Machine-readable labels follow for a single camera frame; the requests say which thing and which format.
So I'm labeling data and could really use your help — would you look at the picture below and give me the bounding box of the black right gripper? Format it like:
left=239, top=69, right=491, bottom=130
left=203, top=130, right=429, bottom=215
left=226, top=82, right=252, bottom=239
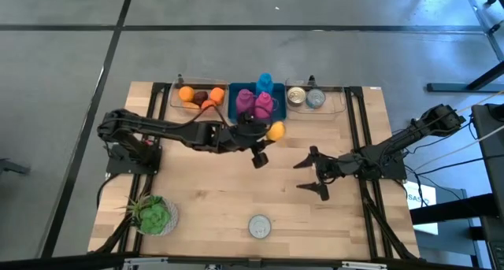
left=292, top=145, right=361, bottom=202

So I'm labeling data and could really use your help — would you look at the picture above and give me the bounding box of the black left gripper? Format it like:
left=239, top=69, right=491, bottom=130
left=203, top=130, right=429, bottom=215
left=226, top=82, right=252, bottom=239
left=210, top=119, right=276, bottom=170

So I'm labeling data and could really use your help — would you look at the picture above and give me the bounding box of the yellow toy lemon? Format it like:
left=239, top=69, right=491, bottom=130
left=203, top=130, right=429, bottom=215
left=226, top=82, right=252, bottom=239
left=265, top=120, right=287, bottom=142

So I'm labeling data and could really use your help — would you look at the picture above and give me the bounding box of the gold top tin can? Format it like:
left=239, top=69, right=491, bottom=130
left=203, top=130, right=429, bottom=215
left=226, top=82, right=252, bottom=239
left=286, top=86, right=307, bottom=108

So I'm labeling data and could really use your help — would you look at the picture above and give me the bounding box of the small orange toy fruit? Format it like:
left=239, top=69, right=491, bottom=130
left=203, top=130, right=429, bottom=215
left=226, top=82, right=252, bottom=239
left=209, top=87, right=226, bottom=105

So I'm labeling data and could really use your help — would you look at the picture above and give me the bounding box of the teal label tin can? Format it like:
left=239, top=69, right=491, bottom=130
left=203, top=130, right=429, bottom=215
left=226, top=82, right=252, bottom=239
left=306, top=88, right=327, bottom=109

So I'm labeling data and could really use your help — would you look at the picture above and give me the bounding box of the blue label tuna can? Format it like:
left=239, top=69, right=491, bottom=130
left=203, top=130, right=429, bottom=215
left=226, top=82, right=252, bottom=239
left=247, top=213, right=273, bottom=240

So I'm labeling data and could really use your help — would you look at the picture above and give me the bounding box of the smooth orange toy fruit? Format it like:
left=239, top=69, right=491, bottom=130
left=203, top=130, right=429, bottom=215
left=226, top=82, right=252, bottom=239
left=178, top=85, right=196, bottom=103

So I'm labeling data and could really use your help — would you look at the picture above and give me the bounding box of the teal plastic bin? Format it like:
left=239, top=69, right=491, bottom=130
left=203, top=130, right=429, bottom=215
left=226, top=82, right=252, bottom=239
left=227, top=80, right=287, bottom=124

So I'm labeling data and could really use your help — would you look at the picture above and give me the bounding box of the clear plastic bin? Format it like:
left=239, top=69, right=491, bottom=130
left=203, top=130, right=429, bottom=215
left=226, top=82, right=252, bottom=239
left=169, top=75, right=230, bottom=114
left=285, top=77, right=350, bottom=116

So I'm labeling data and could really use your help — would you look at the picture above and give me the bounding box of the white paper sign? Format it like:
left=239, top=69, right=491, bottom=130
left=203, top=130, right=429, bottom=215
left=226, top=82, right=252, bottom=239
left=404, top=179, right=439, bottom=235

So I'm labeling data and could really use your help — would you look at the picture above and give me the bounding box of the green succulent in pot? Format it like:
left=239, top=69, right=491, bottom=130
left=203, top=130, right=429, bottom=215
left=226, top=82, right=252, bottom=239
left=117, top=194, right=180, bottom=238

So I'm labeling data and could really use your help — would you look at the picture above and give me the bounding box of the black furniture beam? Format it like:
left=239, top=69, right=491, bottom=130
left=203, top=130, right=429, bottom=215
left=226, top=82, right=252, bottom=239
left=409, top=193, right=499, bottom=226

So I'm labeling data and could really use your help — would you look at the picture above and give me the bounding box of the black stand base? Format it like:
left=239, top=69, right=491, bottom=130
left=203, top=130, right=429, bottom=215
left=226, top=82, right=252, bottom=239
left=426, top=0, right=504, bottom=94

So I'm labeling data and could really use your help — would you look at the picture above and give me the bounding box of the black desk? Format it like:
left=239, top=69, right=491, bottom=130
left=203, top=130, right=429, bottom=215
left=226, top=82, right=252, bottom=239
left=470, top=102, right=504, bottom=270

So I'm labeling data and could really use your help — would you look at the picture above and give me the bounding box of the grey object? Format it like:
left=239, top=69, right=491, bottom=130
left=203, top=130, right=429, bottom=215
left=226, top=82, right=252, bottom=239
left=0, top=157, right=32, bottom=177

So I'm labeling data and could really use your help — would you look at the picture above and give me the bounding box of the black aluminium table frame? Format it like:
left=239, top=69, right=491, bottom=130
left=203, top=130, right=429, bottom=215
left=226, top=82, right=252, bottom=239
left=0, top=80, right=504, bottom=270

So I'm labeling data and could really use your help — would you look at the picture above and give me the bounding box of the beige floor cable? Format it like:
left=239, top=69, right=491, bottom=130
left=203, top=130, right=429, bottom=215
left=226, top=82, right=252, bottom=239
left=413, top=124, right=504, bottom=171

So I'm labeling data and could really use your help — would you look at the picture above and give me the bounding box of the yellow floor cable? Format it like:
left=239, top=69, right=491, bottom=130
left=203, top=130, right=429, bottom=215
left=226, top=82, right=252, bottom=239
left=456, top=89, right=504, bottom=116

